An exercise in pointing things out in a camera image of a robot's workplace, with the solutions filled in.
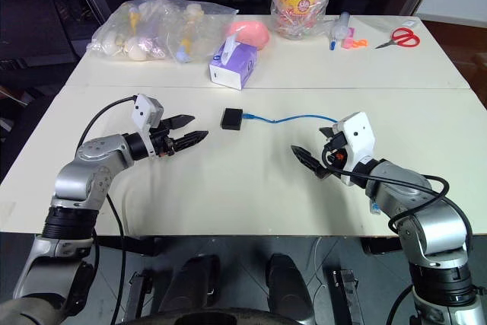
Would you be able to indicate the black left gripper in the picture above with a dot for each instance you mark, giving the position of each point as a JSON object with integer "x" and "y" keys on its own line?
{"x": 163, "y": 143}

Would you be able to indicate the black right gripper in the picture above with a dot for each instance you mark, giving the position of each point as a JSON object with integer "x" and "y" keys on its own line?
{"x": 335, "y": 150}

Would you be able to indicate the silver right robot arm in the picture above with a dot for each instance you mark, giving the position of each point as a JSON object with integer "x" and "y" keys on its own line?
{"x": 437, "y": 226}

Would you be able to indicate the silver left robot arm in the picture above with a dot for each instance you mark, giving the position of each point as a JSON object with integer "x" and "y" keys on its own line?
{"x": 87, "y": 150}

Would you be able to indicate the small black adapter box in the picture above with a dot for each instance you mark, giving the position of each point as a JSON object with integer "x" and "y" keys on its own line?
{"x": 232, "y": 118}

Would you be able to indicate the purple tissue box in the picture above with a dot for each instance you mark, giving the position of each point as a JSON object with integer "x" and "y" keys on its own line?
{"x": 237, "y": 66}

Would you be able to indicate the clear bag of toys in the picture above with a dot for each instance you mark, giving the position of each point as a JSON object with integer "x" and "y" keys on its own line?
{"x": 152, "y": 32}

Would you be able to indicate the blue marker pen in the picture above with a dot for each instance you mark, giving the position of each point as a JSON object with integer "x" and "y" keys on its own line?
{"x": 333, "y": 42}

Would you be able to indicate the pink small toy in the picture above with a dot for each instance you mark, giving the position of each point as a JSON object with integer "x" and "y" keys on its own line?
{"x": 348, "y": 40}

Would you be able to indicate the pink soft rounded object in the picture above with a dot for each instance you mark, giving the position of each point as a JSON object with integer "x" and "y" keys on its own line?
{"x": 251, "y": 34}

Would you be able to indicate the clear small bottle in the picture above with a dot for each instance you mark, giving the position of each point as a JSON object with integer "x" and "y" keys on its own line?
{"x": 342, "y": 22}

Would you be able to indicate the dark rounded shape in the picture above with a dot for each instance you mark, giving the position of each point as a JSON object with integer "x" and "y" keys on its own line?
{"x": 287, "y": 283}

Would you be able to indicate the small clear plastic packet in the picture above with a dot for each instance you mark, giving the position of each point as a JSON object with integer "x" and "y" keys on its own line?
{"x": 409, "y": 22}

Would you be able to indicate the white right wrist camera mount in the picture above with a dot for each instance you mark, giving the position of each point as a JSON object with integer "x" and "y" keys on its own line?
{"x": 359, "y": 134}

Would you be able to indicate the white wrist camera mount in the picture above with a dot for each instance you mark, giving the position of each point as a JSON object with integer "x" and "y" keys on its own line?
{"x": 359, "y": 134}
{"x": 144, "y": 112}

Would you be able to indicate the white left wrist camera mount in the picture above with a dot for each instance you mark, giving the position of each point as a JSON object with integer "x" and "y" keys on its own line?
{"x": 144, "y": 112}

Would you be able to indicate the black metal floor rail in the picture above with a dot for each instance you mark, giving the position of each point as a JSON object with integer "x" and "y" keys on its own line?
{"x": 348, "y": 290}
{"x": 137, "y": 294}

